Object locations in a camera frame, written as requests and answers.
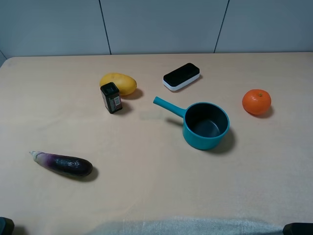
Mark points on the purple eggplant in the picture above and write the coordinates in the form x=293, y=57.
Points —
x=61, y=164

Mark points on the black robot base right corner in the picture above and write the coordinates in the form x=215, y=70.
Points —
x=298, y=229

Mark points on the black robot base left corner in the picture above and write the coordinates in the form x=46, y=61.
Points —
x=6, y=226

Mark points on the yellow mango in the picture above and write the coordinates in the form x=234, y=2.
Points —
x=126, y=84

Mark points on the small black box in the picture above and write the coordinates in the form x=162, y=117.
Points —
x=111, y=97

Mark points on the black white board eraser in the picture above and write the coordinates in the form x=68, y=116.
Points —
x=181, y=77

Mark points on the orange tangerine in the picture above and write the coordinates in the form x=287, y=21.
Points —
x=256, y=102

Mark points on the teal saucepan with handle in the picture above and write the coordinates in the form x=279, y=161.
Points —
x=204, y=124

